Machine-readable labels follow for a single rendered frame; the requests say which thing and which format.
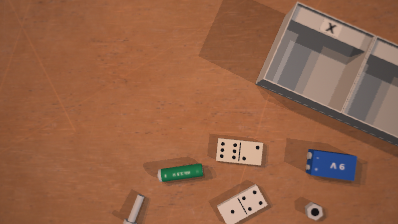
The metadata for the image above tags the white domino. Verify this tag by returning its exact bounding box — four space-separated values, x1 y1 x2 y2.
217 184 267 224

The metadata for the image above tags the grey rack of labelled bins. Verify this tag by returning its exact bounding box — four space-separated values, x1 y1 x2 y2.
255 1 398 147

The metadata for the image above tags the tan domino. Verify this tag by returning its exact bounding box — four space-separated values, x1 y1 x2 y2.
216 138 263 165

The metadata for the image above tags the blue 9v battery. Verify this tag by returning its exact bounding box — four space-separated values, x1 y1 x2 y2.
306 149 357 181

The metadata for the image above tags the grey hex nut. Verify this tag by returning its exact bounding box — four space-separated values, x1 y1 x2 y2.
305 202 323 220

